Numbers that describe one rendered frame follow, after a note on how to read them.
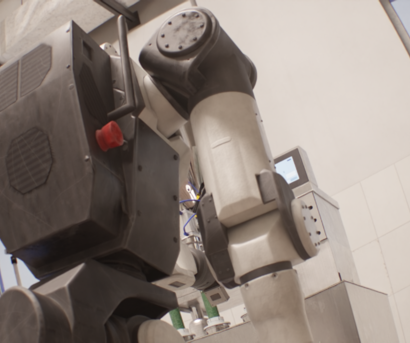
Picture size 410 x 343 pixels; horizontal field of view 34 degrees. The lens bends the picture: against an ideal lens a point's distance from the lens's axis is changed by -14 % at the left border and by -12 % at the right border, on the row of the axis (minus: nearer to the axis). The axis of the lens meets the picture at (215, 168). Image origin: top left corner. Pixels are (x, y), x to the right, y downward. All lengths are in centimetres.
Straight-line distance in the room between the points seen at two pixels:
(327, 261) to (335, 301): 27
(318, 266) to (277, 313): 102
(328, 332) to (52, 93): 92
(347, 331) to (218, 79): 79
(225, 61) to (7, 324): 48
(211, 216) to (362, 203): 250
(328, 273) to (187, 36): 101
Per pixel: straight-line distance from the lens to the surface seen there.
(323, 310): 161
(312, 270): 186
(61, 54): 94
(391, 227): 330
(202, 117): 95
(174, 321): 194
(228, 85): 96
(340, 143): 350
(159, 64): 98
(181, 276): 149
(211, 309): 189
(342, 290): 160
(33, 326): 77
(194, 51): 95
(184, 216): 196
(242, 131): 92
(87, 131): 88
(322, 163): 350
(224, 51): 99
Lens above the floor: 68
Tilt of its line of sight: 24 degrees up
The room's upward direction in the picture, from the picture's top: 17 degrees counter-clockwise
